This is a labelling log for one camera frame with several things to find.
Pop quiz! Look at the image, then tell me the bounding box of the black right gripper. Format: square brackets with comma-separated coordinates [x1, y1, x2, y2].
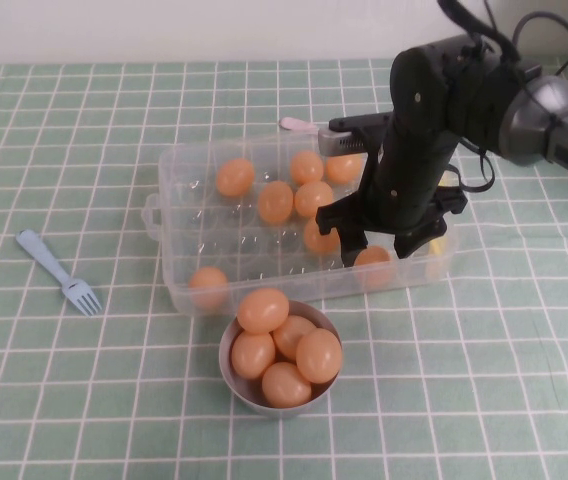
[315, 142, 468, 267]

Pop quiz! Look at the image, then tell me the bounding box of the brown egg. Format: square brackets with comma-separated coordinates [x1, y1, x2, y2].
[295, 328, 344, 385]
[236, 288, 290, 335]
[289, 151, 324, 186]
[261, 361, 313, 409]
[352, 245, 394, 289]
[215, 158, 256, 198]
[230, 331, 276, 381]
[325, 153, 364, 185]
[303, 217, 341, 254]
[188, 266, 229, 309]
[293, 180, 335, 219]
[271, 315, 318, 362]
[257, 180, 295, 225]

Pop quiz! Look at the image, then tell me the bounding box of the clear plastic egg box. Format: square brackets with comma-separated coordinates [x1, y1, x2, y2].
[142, 127, 461, 317]

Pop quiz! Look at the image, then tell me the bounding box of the pink plastic utensil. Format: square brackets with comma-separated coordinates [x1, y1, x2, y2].
[278, 116, 321, 135]

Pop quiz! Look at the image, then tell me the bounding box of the grey round bowl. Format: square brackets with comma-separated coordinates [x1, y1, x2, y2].
[218, 299, 344, 419]

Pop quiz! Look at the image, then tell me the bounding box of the green checked tablecloth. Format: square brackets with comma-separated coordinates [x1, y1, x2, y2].
[0, 55, 568, 480]

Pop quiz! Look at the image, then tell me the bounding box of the light blue plastic fork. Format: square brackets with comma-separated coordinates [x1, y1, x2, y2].
[15, 229, 104, 317]

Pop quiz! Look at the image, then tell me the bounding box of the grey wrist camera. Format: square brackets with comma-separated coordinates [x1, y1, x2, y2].
[316, 127, 368, 157]

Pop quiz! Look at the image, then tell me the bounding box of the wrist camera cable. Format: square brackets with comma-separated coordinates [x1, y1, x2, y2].
[456, 139, 495, 195]

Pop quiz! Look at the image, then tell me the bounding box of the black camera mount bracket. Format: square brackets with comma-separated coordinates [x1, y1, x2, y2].
[327, 112, 395, 191]

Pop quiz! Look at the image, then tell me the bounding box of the black braided cable sleeve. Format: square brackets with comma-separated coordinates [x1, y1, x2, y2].
[437, 0, 520, 61]

